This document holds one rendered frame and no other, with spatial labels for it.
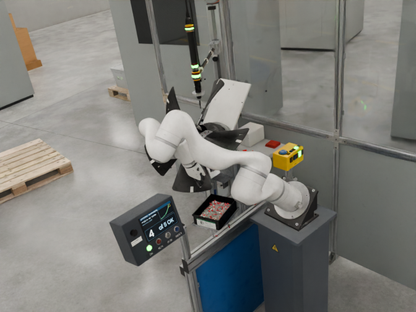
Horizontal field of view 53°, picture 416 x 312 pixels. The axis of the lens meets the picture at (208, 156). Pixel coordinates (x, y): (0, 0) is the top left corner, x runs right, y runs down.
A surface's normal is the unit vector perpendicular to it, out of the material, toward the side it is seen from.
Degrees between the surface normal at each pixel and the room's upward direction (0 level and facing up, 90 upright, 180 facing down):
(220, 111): 50
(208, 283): 90
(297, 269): 90
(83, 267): 0
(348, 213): 90
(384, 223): 90
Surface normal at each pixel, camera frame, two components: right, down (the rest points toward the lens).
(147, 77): -0.55, 0.45
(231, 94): -0.62, -0.25
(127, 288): -0.12, -0.88
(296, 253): -0.07, 0.48
